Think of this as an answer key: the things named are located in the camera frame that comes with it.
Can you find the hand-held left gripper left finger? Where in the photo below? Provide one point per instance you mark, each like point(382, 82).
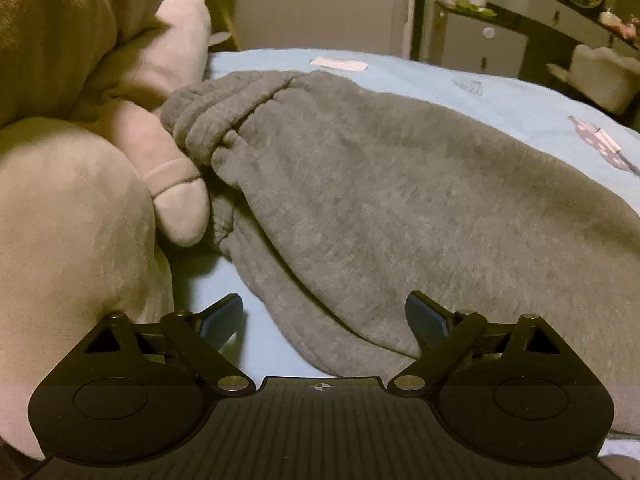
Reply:
point(223, 318)

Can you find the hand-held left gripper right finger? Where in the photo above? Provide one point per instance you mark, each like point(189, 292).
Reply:
point(425, 318)

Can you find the grey pants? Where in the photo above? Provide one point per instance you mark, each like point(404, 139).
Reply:
point(375, 200)

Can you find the large beige plush toy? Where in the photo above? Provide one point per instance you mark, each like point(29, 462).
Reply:
point(65, 200)

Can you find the blue printed bedsheet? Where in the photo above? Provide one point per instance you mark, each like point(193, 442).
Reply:
point(400, 74)

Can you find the white paper slip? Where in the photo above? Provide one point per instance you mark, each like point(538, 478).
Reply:
point(340, 63)

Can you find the grey drawer cabinet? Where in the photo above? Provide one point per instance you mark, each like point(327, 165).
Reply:
point(480, 42)

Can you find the white shell-back chair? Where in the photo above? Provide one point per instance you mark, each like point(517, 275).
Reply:
point(605, 72)

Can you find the yellow shelf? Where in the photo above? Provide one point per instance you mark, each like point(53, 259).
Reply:
point(220, 0)

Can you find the grey vanity desk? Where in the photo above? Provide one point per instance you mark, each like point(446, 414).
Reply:
point(555, 10)

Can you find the pink plush toy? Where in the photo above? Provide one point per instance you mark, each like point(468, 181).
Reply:
point(620, 22)

